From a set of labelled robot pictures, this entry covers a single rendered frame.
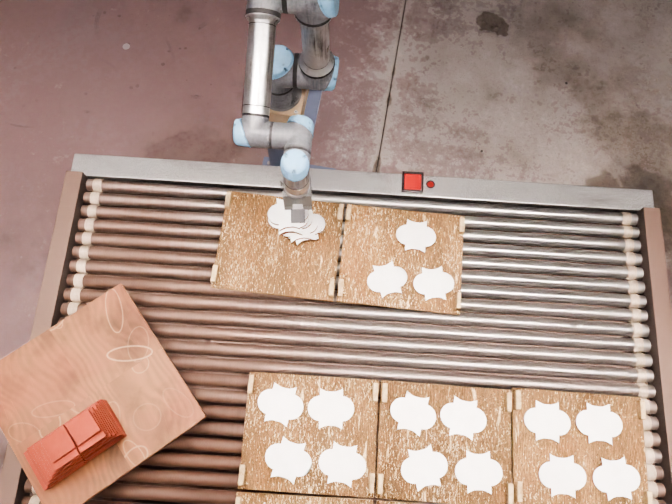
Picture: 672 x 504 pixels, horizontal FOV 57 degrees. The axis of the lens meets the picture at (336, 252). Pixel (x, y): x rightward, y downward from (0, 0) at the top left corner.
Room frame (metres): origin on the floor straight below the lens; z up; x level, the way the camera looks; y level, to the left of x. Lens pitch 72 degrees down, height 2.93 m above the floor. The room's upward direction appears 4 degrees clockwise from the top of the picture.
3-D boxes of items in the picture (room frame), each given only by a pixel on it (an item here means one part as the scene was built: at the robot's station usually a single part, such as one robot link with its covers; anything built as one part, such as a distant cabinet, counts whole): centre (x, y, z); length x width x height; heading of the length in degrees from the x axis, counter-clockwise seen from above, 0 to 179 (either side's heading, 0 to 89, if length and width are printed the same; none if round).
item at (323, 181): (0.93, -0.08, 0.89); 2.08 x 0.08 x 0.06; 90
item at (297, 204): (0.72, 0.13, 1.23); 0.12 x 0.09 x 0.16; 5
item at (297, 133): (0.84, 0.14, 1.38); 0.11 x 0.11 x 0.08; 88
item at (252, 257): (0.67, 0.19, 0.93); 0.41 x 0.35 x 0.02; 87
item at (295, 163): (0.74, 0.13, 1.38); 0.09 x 0.08 x 0.11; 178
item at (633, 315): (0.51, -0.08, 0.90); 1.95 x 0.05 x 0.05; 90
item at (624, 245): (0.76, -0.08, 0.90); 1.95 x 0.05 x 0.05; 90
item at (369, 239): (0.65, -0.22, 0.93); 0.41 x 0.35 x 0.02; 88
